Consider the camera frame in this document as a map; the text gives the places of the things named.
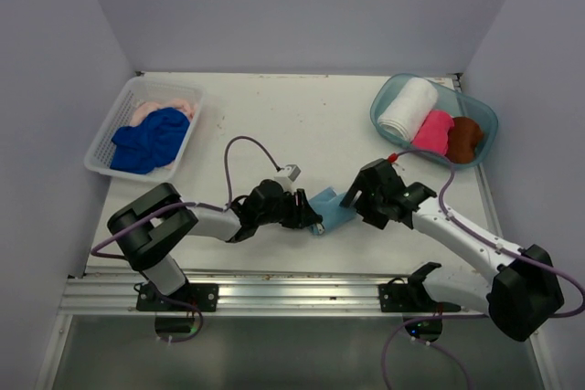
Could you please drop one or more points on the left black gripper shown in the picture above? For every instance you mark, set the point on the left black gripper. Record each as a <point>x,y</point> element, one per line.
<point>302,214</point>

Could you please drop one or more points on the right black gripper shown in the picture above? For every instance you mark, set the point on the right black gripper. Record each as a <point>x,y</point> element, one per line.
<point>375,218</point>

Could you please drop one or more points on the pink cloth in basket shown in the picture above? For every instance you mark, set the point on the pink cloth in basket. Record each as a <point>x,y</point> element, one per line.
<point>143,110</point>

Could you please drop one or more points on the teal transparent plastic bin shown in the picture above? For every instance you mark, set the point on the teal transparent plastic bin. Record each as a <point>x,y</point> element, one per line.
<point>450,101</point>

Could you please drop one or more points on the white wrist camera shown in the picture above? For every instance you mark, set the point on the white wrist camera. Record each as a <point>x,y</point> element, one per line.
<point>393,160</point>
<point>287,176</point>

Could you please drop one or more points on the white towel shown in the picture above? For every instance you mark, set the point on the white towel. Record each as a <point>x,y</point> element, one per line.
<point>406,113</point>

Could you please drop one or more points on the pink rolled towel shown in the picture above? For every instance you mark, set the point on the pink rolled towel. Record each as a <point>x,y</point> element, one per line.
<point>433,134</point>

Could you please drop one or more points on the dark blue cloth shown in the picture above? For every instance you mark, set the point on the dark blue cloth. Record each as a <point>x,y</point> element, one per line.
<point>154,143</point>

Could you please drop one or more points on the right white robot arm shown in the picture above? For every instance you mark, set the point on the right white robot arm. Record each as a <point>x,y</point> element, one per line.
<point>513,286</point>

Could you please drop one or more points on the aluminium mounting rail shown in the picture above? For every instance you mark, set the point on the aluminium mounting rail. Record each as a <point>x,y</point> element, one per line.
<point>242,294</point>

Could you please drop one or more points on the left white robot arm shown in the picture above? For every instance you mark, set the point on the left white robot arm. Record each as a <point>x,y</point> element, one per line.
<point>148,229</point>

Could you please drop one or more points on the brown rolled towel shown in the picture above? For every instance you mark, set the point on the brown rolled towel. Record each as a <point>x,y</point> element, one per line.
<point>463,138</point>

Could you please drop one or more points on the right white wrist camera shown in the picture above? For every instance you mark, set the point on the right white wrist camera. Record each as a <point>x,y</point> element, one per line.
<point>393,160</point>

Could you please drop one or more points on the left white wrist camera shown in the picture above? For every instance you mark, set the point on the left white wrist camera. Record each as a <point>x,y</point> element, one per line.
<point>287,176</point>

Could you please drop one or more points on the light blue patterned cloth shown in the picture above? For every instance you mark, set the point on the light blue patterned cloth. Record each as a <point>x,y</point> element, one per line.
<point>327,204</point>

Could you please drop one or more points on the white plastic laundry basket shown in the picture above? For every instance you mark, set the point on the white plastic laundry basket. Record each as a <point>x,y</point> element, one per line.
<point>135,92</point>

